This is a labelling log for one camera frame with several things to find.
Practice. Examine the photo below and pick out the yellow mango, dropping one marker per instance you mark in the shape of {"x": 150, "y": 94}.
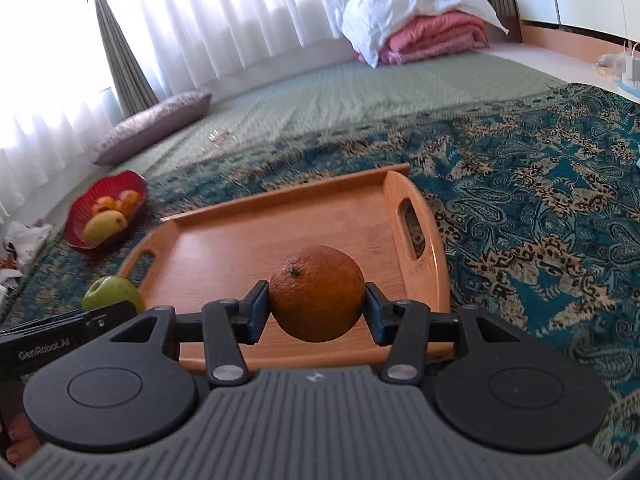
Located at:
{"x": 102, "y": 226}

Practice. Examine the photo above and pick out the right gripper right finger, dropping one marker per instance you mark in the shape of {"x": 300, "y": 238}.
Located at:
{"x": 402, "y": 326}

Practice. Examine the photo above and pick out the green quilted mat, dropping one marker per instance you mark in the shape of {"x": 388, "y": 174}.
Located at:
{"x": 341, "y": 96}

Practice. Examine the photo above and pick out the person's left hand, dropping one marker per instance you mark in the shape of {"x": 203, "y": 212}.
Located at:
{"x": 22, "y": 440}

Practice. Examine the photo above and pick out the pink folded blanket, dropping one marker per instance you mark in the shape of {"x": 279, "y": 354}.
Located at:
{"x": 421, "y": 37}

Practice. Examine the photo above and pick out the large green apple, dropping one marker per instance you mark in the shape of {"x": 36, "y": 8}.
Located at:
{"x": 111, "y": 290}

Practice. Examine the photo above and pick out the white pillow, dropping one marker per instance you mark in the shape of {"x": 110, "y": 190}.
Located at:
{"x": 367, "y": 24}

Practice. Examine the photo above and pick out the blue paisley cloth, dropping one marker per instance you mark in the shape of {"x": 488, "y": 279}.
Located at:
{"x": 533, "y": 373}

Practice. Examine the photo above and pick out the clear plastic bag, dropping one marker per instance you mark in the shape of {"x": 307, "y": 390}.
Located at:
{"x": 614, "y": 65}

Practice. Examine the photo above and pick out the white sheer curtain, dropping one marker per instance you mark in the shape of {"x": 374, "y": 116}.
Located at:
{"x": 57, "y": 93}

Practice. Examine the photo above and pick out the left green drape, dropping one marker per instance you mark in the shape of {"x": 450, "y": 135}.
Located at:
{"x": 133, "y": 91}

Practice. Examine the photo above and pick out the wooden serving tray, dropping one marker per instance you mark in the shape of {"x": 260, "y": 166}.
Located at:
{"x": 334, "y": 236}

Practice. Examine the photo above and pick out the large dark orange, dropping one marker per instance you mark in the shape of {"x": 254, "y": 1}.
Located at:
{"x": 317, "y": 294}

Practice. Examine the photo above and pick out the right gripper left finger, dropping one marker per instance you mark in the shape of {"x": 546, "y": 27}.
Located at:
{"x": 228, "y": 323}

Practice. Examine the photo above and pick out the orange fruit in bowl right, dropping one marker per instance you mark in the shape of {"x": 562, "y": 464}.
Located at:
{"x": 128, "y": 202}

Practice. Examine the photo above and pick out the orange fruit in bowl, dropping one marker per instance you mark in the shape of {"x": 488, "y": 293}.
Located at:
{"x": 103, "y": 203}
{"x": 128, "y": 202}

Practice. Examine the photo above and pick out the floral grey pillow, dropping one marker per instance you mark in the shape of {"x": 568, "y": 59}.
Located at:
{"x": 140, "y": 131}

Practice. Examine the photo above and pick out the light blue cloth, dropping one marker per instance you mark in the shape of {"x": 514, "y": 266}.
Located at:
{"x": 633, "y": 93}

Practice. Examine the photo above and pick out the orange fruit in bowl left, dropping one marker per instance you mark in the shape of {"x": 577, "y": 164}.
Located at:
{"x": 103, "y": 203}

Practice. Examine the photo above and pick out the white paper clutter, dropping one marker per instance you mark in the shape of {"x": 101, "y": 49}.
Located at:
{"x": 19, "y": 247}

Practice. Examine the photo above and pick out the red fruit bowl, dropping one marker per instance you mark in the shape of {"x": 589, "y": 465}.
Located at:
{"x": 80, "y": 212}

